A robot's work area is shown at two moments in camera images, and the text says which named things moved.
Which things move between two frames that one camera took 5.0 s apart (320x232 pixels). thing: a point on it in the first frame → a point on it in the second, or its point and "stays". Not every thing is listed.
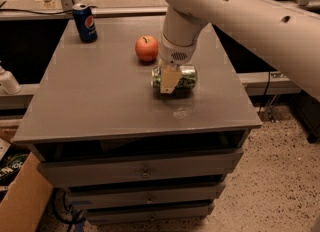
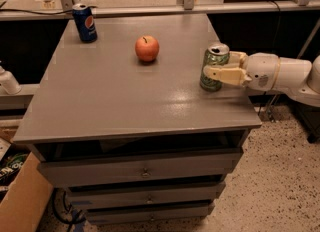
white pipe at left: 8,82 stays
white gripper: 175,54 → 261,71
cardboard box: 25,203 stays
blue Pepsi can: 85,23 stays
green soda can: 186,83 → 216,54
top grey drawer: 67,168 stays
